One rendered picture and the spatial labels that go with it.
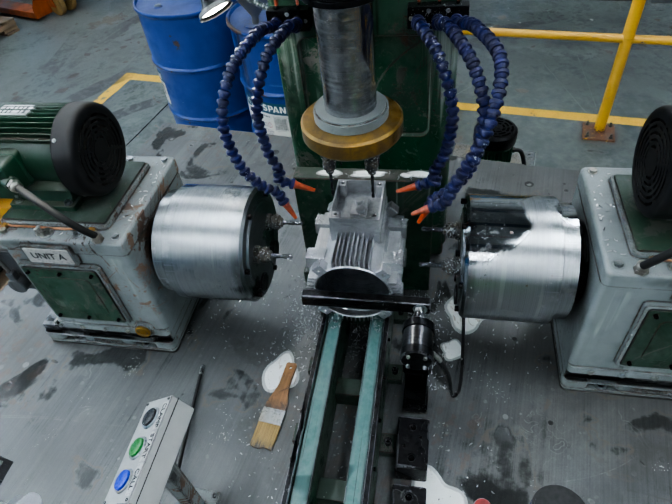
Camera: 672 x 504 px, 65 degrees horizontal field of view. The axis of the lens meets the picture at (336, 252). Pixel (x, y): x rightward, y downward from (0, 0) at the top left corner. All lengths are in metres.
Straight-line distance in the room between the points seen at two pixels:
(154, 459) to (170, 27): 2.35
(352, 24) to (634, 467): 0.93
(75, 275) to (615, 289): 1.02
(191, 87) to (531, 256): 2.37
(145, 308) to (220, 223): 0.29
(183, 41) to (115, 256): 1.95
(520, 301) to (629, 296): 0.17
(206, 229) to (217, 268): 0.08
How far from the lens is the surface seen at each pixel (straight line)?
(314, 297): 1.04
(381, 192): 1.10
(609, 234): 1.02
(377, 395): 1.03
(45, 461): 1.32
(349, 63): 0.85
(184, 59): 2.98
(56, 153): 1.08
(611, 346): 1.13
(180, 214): 1.10
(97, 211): 1.16
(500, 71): 0.86
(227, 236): 1.04
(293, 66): 1.13
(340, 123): 0.89
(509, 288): 0.99
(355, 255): 1.00
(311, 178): 1.13
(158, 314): 1.24
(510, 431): 1.16
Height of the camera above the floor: 1.83
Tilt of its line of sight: 46 degrees down
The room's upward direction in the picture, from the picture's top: 7 degrees counter-clockwise
